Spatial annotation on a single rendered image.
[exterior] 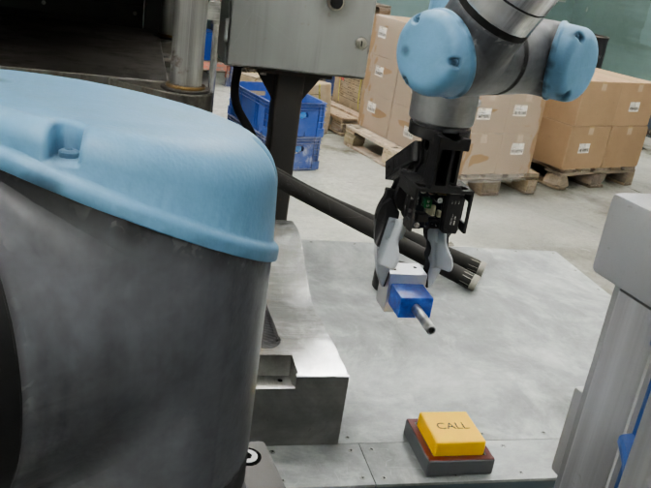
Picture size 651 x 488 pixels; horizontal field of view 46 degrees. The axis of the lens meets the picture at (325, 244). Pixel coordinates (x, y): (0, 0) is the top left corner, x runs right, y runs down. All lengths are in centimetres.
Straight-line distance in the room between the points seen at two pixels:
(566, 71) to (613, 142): 497
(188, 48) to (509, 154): 368
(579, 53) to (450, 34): 17
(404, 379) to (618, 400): 75
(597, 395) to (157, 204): 19
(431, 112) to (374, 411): 37
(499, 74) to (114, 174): 54
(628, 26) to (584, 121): 402
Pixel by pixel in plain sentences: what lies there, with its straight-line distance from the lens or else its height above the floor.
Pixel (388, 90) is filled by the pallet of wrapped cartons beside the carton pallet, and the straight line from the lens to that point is 533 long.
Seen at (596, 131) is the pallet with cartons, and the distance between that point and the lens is 556.
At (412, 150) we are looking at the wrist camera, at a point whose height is 111.
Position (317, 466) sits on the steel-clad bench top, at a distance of 87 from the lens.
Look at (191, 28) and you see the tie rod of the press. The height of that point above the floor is 115.
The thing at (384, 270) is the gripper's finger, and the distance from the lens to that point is 96.
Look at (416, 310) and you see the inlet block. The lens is 93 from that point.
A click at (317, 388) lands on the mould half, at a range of 85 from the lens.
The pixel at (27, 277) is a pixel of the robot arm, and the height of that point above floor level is 123.
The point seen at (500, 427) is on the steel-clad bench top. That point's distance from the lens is 100.
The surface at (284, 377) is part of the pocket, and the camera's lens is 89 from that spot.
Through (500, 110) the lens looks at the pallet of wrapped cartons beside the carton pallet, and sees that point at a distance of 480.
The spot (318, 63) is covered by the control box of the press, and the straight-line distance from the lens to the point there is 162.
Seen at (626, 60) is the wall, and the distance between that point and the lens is 930.
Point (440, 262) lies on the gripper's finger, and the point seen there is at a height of 98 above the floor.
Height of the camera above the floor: 132
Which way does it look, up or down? 21 degrees down
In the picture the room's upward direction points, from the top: 8 degrees clockwise
